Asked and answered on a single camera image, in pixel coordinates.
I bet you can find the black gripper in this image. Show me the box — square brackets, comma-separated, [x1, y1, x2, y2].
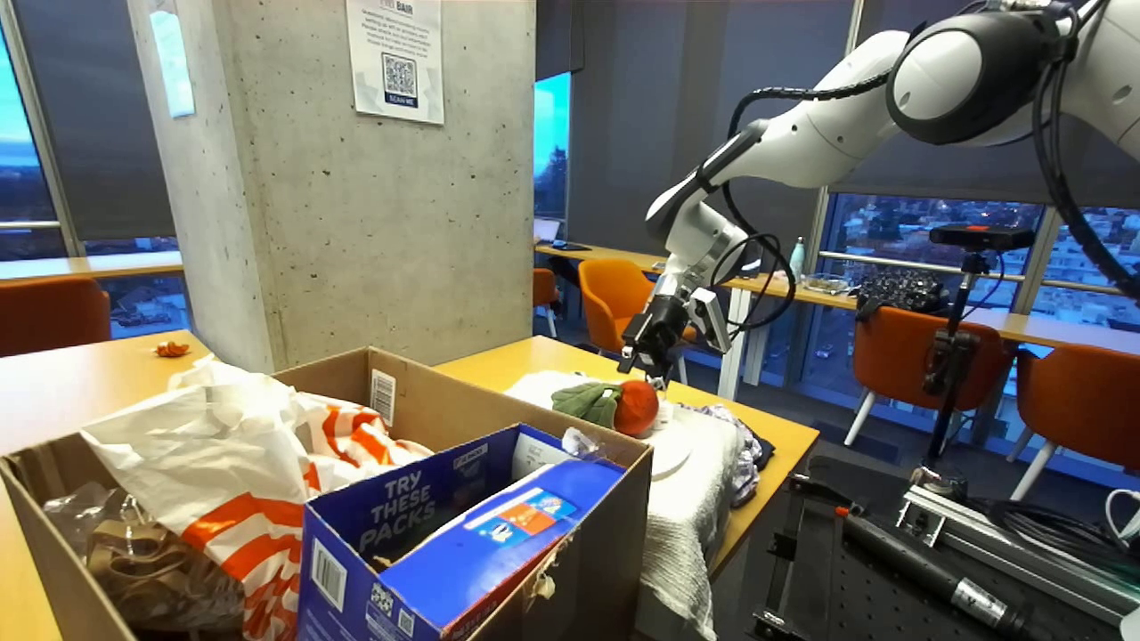
[620, 195, 748, 379]

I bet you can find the red strawberry plush toy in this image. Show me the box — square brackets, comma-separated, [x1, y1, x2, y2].
[552, 383, 660, 439]

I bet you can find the white disposable plate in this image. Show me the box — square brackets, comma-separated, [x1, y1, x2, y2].
[644, 414, 690, 480]

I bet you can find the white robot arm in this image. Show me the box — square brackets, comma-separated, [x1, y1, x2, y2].
[618, 0, 1140, 383]

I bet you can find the brown cardboard box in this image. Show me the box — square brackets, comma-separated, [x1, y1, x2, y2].
[0, 351, 648, 641]

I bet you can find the blue snack pack box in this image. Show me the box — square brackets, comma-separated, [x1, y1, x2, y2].
[296, 424, 624, 641]

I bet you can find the white towel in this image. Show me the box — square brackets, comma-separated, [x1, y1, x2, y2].
[502, 367, 771, 641]

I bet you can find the orange chair near window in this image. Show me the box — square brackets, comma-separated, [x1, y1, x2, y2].
[846, 308, 1017, 443]

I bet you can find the QR code paper sign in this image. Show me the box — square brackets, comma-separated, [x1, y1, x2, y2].
[344, 0, 445, 126]

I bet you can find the orange chair far right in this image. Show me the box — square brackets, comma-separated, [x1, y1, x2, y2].
[1011, 346, 1140, 500]

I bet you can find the white orange plastic bag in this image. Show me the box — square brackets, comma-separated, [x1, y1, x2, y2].
[82, 357, 429, 641]

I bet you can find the camera on tripod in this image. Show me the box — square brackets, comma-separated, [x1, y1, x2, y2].
[920, 223, 1040, 477]

